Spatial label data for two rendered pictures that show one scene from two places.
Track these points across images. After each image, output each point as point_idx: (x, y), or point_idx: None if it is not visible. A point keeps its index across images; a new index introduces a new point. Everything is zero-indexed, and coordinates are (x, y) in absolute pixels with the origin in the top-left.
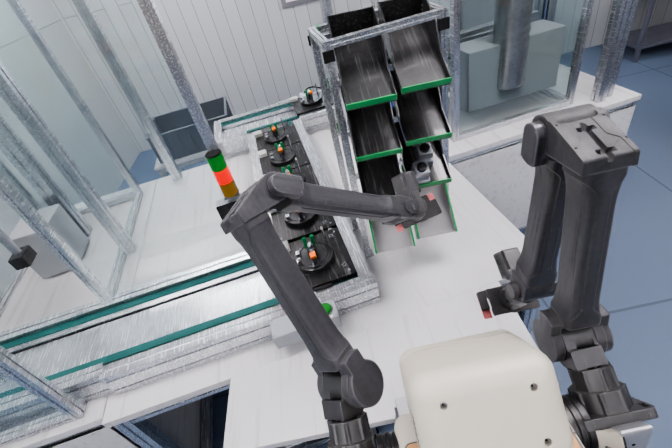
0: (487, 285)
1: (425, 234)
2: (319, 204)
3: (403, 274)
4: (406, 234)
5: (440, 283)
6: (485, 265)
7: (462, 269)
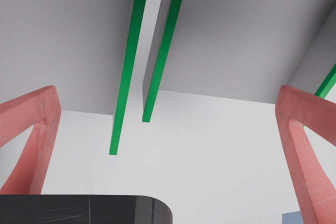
0: (255, 219)
1: (181, 83)
2: None
3: (72, 118)
4: (103, 74)
5: (156, 181)
6: (276, 161)
7: (224, 155)
